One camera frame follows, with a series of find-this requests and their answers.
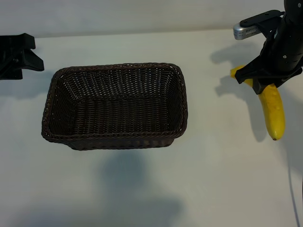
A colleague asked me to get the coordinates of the yellow banana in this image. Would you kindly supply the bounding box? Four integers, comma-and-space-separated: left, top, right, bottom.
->
231, 65, 286, 141

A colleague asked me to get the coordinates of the dark brown wicker basket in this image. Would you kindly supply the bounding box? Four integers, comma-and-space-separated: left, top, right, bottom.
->
41, 62, 189, 151

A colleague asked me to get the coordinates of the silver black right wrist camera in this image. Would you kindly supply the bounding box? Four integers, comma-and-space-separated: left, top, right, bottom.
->
232, 9, 285, 41

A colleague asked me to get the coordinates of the thin black dangling cable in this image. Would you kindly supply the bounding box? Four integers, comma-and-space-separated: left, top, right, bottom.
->
286, 163, 299, 227

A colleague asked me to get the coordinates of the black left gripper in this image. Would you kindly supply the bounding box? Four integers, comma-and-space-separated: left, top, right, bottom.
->
0, 33, 45, 80

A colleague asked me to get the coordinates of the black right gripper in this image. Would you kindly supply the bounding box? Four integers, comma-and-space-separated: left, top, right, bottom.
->
236, 21, 303, 95

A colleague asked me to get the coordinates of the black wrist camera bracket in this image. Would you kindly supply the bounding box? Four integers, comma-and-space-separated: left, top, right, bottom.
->
258, 18, 285, 39

